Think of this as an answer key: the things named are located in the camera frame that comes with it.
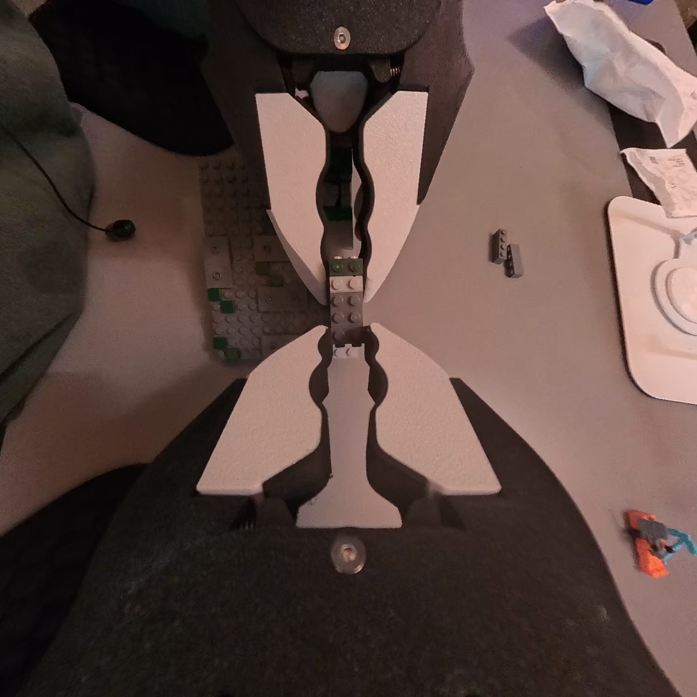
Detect person's green sweatshirt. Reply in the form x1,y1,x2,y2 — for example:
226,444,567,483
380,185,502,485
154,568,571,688
0,0,96,431

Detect grey brick baseplate model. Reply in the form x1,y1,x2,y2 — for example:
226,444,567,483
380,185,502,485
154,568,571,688
199,152,364,364

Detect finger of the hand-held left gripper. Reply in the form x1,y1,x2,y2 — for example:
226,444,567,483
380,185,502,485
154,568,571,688
351,90,432,306
255,91,334,307

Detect grey brick tower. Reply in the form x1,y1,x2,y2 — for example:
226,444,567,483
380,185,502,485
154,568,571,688
327,252,367,361

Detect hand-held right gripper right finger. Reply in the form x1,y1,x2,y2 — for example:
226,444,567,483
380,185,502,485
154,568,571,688
366,322,503,497

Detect orange teal brick figure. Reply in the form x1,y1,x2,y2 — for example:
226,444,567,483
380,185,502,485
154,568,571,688
623,509,697,579

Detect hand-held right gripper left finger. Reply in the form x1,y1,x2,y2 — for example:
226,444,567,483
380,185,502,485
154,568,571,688
195,326,333,508

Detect person's dark trousers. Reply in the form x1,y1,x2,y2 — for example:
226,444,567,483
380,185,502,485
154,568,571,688
0,463,150,697

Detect white plastic tray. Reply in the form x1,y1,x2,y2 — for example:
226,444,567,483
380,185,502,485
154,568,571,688
606,195,697,405

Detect crumpled white paper bag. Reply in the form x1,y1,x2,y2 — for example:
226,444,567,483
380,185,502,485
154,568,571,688
545,0,697,148

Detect black lapel microphone cable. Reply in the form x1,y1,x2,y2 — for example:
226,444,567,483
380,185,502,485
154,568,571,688
11,131,135,241

